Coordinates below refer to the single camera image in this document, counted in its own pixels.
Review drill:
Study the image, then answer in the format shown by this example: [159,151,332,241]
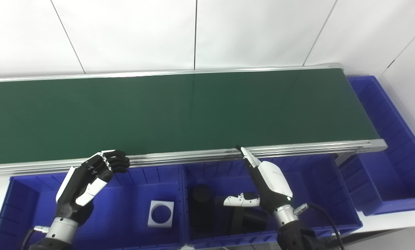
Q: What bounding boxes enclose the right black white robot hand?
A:
[223,145,294,214]

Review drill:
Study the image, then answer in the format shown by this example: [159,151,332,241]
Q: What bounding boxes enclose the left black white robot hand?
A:
[56,150,131,226]

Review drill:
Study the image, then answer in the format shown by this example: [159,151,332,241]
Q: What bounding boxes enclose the black cylinder block part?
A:
[188,184,227,237]
[226,205,268,236]

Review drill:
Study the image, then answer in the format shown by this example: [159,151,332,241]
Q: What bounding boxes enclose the blue plastic bin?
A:
[338,76,415,216]
[181,155,363,249]
[0,165,185,250]

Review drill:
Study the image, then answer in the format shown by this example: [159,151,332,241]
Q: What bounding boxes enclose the aluminium conveyor leg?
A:
[334,153,354,168]

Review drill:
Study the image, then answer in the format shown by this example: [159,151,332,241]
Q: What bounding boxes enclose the white square part round hole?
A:
[148,200,175,228]

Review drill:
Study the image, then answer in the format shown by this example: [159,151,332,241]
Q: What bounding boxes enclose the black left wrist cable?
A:
[20,226,50,250]

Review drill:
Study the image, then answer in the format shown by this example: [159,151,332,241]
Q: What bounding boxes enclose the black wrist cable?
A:
[20,226,50,250]
[294,203,347,250]

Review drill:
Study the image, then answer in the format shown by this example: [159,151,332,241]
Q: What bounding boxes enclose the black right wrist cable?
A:
[294,203,347,250]

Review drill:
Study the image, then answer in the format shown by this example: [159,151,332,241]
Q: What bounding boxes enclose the green conveyor belt aluminium frame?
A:
[0,63,388,179]

